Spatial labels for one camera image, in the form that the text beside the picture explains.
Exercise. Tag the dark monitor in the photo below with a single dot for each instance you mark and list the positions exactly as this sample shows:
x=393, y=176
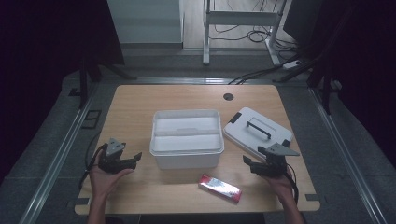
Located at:
x=300, y=21

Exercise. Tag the black tripod stand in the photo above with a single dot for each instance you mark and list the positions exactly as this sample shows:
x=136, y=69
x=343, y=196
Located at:
x=83, y=81

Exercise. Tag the black table grommet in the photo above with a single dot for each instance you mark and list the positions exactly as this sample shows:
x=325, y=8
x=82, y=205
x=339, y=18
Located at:
x=228, y=96

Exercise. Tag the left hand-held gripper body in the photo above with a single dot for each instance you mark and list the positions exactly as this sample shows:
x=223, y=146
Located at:
x=110, y=161

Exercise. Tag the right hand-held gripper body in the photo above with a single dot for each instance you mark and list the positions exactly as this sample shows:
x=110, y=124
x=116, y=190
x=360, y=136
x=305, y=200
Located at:
x=274, y=163

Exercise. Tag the white tray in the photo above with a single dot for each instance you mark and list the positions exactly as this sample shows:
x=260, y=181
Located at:
x=186, y=143

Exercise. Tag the metal floor rail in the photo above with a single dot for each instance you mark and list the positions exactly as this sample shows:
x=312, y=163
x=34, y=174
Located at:
x=59, y=155
x=345, y=155

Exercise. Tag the white cabinet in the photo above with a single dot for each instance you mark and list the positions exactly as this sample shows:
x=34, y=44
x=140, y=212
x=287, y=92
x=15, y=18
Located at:
x=144, y=21

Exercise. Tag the white power strip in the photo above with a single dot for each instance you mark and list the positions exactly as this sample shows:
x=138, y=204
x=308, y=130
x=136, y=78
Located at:
x=291, y=64

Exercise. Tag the person's right hand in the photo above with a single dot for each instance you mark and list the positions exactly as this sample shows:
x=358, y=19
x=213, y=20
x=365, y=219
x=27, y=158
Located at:
x=280, y=186

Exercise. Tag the white plastic storage box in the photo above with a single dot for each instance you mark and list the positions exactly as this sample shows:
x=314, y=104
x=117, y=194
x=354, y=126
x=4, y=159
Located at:
x=186, y=160

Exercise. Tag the person's left hand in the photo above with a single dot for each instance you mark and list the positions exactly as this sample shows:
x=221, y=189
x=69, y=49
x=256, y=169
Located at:
x=104, y=183

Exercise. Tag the red and white packet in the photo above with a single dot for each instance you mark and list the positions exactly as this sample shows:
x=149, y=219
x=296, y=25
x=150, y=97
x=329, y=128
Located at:
x=219, y=188

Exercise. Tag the white metal stand frame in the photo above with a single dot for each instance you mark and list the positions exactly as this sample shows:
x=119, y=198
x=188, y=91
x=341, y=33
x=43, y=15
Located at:
x=239, y=18

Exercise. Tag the black slanted stand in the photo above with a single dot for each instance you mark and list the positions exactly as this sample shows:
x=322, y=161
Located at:
x=308, y=65

